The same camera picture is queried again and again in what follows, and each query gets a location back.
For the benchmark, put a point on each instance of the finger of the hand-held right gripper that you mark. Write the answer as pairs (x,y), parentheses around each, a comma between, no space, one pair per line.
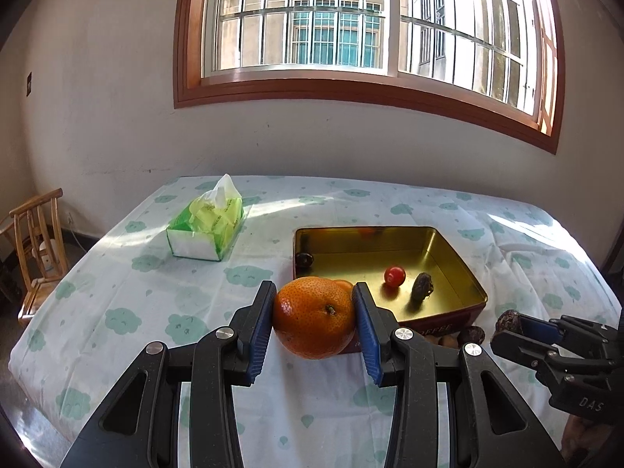
(521,348)
(536,326)

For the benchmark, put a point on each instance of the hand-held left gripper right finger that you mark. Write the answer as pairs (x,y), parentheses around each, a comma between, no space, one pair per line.
(368,331)

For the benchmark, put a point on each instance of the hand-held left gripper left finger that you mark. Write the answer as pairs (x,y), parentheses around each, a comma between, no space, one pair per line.
(261,331)

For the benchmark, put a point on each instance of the wrinkled dark passion fruit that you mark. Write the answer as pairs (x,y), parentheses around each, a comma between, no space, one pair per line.
(422,286)
(508,321)
(470,335)

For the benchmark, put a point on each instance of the orange mandarin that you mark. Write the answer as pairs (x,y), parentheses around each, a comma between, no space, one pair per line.
(312,317)
(344,284)

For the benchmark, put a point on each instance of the red cherry tomato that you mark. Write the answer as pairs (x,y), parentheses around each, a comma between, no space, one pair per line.
(394,276)

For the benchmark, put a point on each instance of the brown longan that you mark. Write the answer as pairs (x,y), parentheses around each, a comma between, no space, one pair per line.
(449,342)
(431,340)

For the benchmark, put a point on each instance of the gold and red tin box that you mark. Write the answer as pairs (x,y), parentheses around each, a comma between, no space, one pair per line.
(351,253)

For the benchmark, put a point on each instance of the dark round plum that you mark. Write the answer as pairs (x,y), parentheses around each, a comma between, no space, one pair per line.
(304,259)

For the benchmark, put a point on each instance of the person's right hand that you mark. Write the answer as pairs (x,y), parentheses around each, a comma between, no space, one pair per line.
(580,441)

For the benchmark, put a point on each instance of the green tissue pack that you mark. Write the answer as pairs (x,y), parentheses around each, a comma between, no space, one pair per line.
(204,239)

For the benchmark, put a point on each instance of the large barred window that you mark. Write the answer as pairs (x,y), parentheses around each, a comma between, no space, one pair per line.
(341,90)

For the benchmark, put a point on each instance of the wooden chair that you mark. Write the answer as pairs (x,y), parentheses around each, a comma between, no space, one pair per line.
(29,234)

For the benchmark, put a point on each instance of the dark wall switch plate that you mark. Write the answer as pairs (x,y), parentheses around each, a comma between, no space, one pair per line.
(29,84)

